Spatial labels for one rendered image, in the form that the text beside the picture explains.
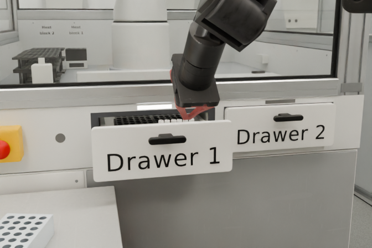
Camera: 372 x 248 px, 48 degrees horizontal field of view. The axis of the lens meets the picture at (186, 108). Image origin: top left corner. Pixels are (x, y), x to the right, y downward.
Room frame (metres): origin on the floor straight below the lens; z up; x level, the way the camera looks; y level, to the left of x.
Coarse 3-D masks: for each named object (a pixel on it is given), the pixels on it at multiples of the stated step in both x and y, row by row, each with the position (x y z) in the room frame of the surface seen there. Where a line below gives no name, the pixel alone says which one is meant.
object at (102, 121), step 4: (196, 116) 1.04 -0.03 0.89; (100, 120) 1.00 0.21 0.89; (104, 120) 1.00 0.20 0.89; (108, 120) 1.14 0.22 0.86; (112, 120) 1.14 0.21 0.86; (196, 120) 1.04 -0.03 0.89; (200, 120) 1.00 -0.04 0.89; (100, 124) 0.96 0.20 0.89; (104, 124) 0.96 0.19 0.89; (108, 124) 1.14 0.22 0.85; (112, 124) 1.14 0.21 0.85
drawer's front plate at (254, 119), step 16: (240, 112) 0.98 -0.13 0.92; (256, 112) 0.99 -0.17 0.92; (272, 112) 1.00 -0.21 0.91; (288, 112) 1.01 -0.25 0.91; (304, 112) 1.02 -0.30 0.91; (320, 112) 1.03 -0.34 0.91; (240, 128) 0.98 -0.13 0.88; (256, 128) 0.99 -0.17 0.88; (272, 128) 1.00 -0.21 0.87; (288, 128) 1.01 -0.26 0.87; (304, 128) 1.02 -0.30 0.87; (320, 128) 1.03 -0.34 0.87; (240, 144) 0.98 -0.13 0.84; (256, 144) 0.99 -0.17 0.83; (272, 144) 1.00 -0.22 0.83; (288, 144) 1.01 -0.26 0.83; (304, 144) 1.02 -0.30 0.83; (320, 144) 1.03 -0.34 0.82
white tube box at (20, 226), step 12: (12, 216) 0.68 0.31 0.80; (24, 216) 0.68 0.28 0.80; (36, 216) 0.68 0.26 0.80; (48, 216) 0.68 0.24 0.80; (0, 228) 0.64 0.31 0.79; (12, 228) 0.64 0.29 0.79; (24, 228) 0.64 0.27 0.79; (36, 228) 0.64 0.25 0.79; (48, 228) 0.66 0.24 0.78; (0, 240) 0.61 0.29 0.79; (12, 240) 0.61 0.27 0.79; (24, 240) 0.60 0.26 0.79; (36, 240) 0.61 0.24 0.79; (48, 240) 0.66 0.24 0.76
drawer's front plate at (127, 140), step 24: (216, 120) 0.86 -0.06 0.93; (96, 144) 0.79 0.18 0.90; (120, 144) 0.80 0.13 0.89; (144, 144) 0.81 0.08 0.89; (168, 144) 0.82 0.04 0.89; (192, 144) 0.83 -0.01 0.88; (216, 144) 0.84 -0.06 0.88; (96, 168) 0.79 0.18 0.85; (168, 168) 0.82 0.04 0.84; (192, 168) 0.83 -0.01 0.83; (216, 168) 0.84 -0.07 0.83
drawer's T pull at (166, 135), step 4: (160, 136) 0.80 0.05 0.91; (164, 136) 0.79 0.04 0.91; (168, 136) 0.79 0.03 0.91; (172, 136) 0.79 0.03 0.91; (176, 136) 0.79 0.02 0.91; (180, 136) 0.79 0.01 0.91; (184, 136) 0.79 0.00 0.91; (148, 140) 0.78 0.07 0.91; (152, 140) 0.78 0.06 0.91; (156, 140) 0.78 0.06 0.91; (160, 140) 0.78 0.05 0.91; (164, 140) 0.78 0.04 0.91; (168, 140) 0.78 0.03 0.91; (172, 140) 0.78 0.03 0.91; (176, 140) 0.79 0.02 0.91; (180, 140) 0.79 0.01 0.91; (184, 140) 0.79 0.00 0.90; (152, 144) 0.78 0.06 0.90; (156, 144) 0.78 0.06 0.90
